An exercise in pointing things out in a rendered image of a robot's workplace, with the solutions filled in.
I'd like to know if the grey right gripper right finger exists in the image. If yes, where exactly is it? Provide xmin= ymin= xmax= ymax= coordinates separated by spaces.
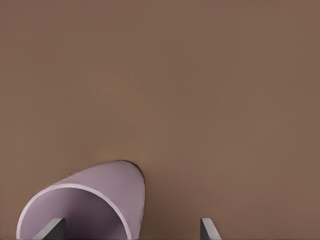
xmin=200 ymin=217 xmax=223 ymax=240

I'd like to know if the purple cup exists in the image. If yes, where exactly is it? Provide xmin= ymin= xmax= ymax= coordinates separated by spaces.
xmin=15 ymin=160 xmax=147 ymax=240

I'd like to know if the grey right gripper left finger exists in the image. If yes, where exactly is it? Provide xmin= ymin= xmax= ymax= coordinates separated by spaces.
xmin=34 ymin=217 xmax=67 ymax=240

